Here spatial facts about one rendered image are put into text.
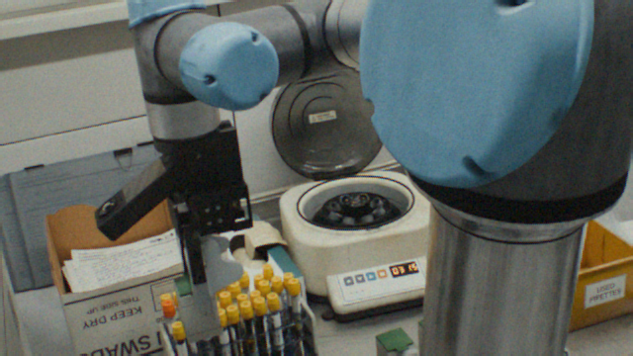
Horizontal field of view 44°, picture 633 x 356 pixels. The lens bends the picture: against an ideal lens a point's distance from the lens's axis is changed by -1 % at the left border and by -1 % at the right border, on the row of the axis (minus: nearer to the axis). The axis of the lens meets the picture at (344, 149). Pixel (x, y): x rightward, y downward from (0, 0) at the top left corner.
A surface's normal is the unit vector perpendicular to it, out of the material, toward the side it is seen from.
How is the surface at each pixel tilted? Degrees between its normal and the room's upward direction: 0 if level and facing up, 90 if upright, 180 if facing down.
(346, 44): 110
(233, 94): 89
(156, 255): 2
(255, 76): 90
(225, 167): 90
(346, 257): 90
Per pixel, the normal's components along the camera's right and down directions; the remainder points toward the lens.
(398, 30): -0.81, 0.16
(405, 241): 0.25, 0.36
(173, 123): -0.12, 0.40
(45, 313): -0.07, -0.92
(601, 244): -0.94, 0.20
